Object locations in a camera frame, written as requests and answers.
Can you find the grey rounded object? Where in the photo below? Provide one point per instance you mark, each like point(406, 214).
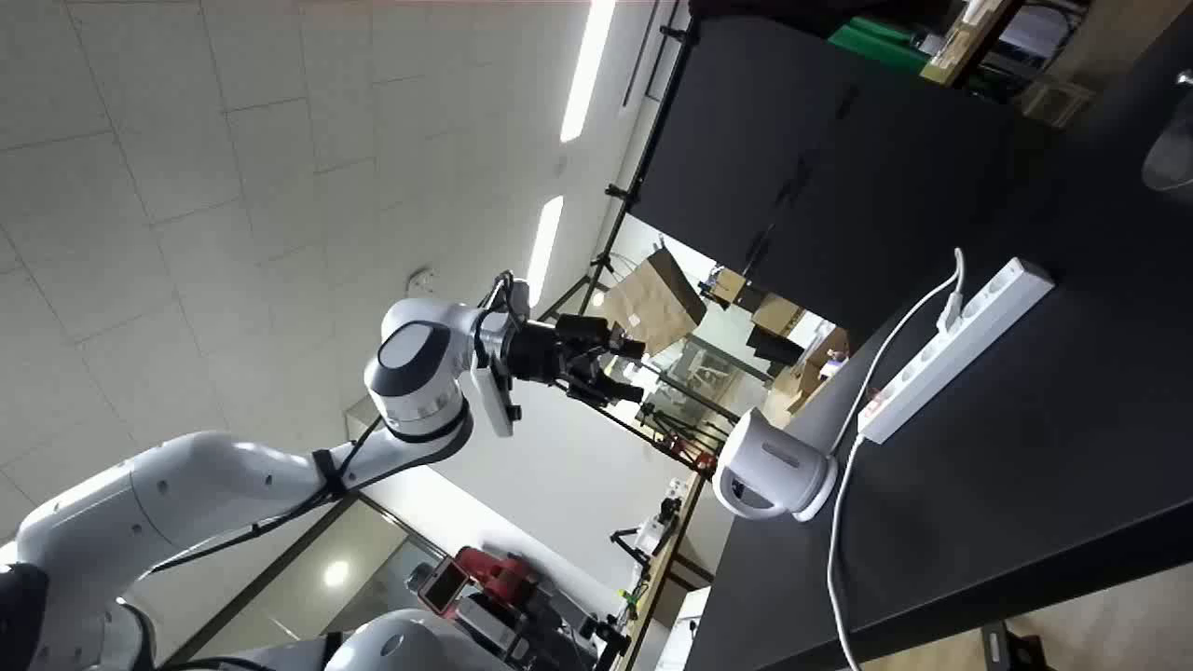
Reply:
point(1174, 156)

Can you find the large cardboard box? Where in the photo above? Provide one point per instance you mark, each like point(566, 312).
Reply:
point(659, 300)

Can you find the short ceiling light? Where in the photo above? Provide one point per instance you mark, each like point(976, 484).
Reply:
point(542, 249)

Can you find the red machine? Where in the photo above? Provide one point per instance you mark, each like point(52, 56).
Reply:
point(487, 581)

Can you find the long ceiling light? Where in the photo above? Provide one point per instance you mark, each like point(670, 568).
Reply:
point(586, 70)

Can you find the black tripod stand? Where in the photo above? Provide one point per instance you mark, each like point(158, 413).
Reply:
point(618, 218)

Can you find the black backdrop panel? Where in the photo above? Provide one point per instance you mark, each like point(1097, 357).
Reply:
point(808, 163)

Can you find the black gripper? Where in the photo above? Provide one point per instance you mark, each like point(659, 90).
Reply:
point(555, 352)

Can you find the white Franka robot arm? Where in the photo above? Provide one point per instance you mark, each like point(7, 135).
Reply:
point(187, 496)

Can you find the green box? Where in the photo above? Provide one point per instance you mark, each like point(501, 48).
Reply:
point(877, 42)

